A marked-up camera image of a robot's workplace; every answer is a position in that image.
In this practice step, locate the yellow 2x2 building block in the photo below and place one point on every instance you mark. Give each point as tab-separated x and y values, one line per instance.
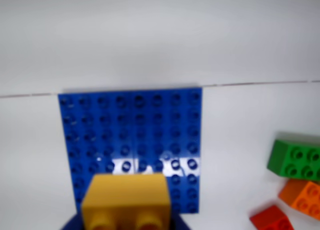
125	195

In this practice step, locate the blue 8x8 building plate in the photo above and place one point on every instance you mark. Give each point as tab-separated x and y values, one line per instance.
125	130

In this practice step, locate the orange 2x4 building block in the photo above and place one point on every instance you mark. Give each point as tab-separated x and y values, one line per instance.
302	200

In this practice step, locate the green 2x4 building block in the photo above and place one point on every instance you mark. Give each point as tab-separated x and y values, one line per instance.
292	157

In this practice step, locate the red 2x2 building block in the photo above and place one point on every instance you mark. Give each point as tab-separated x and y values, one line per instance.
271	220

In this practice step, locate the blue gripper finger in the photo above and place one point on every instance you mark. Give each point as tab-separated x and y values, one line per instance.
73	223
178	223

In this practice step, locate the white foam board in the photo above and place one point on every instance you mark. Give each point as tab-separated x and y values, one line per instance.
150	40
250	115

